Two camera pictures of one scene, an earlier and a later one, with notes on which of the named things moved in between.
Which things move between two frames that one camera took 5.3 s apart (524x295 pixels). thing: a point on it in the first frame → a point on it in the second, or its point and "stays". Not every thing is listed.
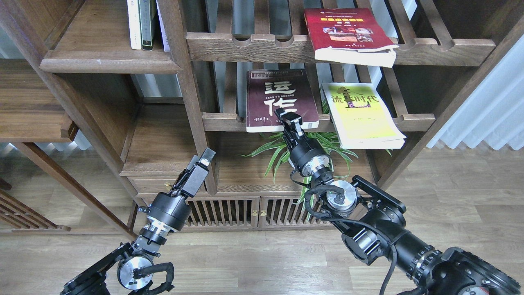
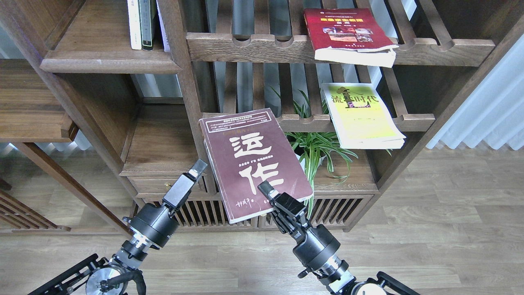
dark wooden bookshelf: [141, 85] stays
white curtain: [494, 112] stays
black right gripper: [308, 155] → [315, 245]
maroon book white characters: [289, 91] → [245, 149]
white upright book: [134, 24] stays
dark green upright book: [147, 9] stays
